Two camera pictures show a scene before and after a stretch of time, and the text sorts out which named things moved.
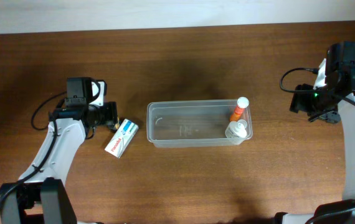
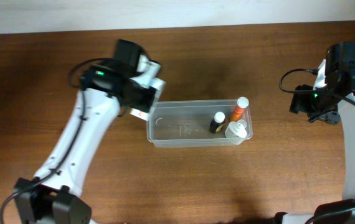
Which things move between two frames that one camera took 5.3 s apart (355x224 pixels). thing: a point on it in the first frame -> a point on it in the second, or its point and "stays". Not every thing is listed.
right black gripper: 298,99 stays
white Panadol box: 121,138 -> 139,113
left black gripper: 111,112 -> 143,101
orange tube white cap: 242,103 stays
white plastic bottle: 236,129 stays
